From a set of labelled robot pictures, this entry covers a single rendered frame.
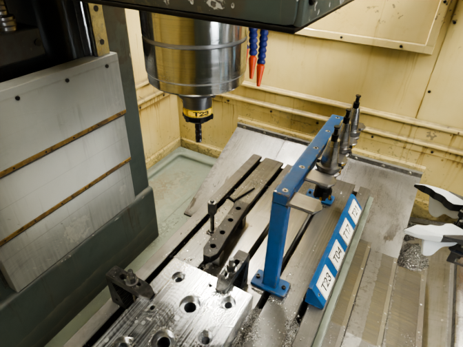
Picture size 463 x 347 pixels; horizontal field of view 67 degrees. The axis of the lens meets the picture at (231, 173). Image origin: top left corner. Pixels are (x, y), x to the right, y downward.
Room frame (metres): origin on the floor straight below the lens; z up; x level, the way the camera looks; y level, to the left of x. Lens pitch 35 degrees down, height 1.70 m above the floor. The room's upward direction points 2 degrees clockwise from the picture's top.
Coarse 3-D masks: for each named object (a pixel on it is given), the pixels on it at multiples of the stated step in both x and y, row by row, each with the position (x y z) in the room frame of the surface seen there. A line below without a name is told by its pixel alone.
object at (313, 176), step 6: (312, 174) 0.70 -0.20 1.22; (318, 174) 0.70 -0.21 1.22; (324, 174) 0.70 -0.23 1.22; (330, 174) 0.70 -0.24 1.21; (306, 180) 0.68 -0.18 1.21; (312, 180) 0.67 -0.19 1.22; (318, 180) 0.67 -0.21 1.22; (324, 180) 0.67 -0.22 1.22; (330, 180) 0.68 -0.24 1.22; (324, 186) 0.66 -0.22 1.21; (330, 186) 0.66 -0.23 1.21
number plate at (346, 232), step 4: (344, 220) 0.82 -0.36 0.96; (344, 224) 0.81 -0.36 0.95; (348, 224) 0.82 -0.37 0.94; (344, 228) 0.80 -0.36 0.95; (348, 228) 0.81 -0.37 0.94; (340, 232) 0.77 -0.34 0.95; (344, 232) 0.79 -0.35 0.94; (348, 232) 0.80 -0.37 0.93; (352, 232) 0.81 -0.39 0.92; (344, 236) 0.77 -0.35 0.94; (348, 236) 0.78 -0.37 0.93; (344, 240) 0.76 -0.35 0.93; (348, 240) 0.77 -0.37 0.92
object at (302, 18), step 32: (96, 0) 0.48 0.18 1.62; (128, 0) 0.45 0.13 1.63; (160, 0) 0.43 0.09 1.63; (192, 0) 0.41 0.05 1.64; (224, 0) 0.39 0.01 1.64; (256, 0) 0.37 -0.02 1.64; (288, 0) 0.36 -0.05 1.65; (320, 0) 0.40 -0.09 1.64; (352, 0) 0.56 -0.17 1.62; (288, 32) 0.36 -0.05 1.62
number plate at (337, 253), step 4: (336, 240) 0.74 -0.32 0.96; (336, 244) 0.72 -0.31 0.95; (332, 248) 0.71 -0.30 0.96; (336, 248) 0.71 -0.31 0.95; (340, 248) 0.73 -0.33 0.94; (332, 252) 0.69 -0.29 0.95; (336, 252) 0.70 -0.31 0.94; (340, 252) 0.71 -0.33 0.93; (332, 256) 0.68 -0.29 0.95; (336, 256) 0.69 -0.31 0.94; (340, 256) 0.70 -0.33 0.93; (332, 260) 0.67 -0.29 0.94; (336, 260) 0.68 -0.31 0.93; (340, 260) 0.69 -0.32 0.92; (336, 264) 0.67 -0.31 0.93; (336, 268) 0.66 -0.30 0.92
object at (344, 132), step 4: (340, 124) 0.83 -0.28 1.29; (344, 124) 0.82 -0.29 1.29; (348, 124) 0.82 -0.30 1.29; (340, 128) 0.83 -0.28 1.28; (344, 128) 0.82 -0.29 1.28; (348, 128) 0.82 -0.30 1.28; (340, 132) 0.82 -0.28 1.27; (344, 132) 0.82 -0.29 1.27; (348, 132) 0.82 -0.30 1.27; (340, 136) 0.82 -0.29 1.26; (344, 136) 0.82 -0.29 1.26; (348, 136) 0.82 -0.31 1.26; (340, 140) 0.82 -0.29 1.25; (344, 140) 0.81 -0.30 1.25; (348, 140) 0.82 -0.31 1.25; (340, 144) 0.81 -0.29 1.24; (344, 144) 0.81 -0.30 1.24; (348, 144) 0.82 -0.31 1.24
